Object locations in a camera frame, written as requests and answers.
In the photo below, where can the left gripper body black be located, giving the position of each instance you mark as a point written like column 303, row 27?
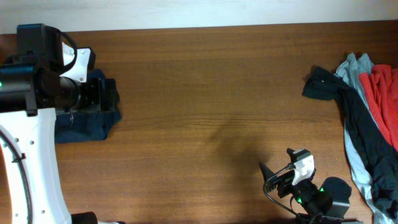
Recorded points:
column 92, row 96

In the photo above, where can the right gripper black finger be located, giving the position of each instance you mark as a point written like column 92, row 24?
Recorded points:
column 266, row 172
column 291, row 153

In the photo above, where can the light grey garment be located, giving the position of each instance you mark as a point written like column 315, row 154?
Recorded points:
column 349, row 71

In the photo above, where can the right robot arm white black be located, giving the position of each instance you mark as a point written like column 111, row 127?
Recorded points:
column 325, row 204

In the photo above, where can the navy blue shorts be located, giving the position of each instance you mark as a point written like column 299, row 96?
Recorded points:
column 83, row 127

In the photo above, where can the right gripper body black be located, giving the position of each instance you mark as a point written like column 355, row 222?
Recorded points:
column 303, row 190

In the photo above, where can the black garment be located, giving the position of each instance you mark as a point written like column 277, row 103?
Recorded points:
column 378, row 156

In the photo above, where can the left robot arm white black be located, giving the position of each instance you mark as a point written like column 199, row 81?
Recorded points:
column 31, row 99

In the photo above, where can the red garment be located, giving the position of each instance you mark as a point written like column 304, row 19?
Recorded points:
column 380, row 87

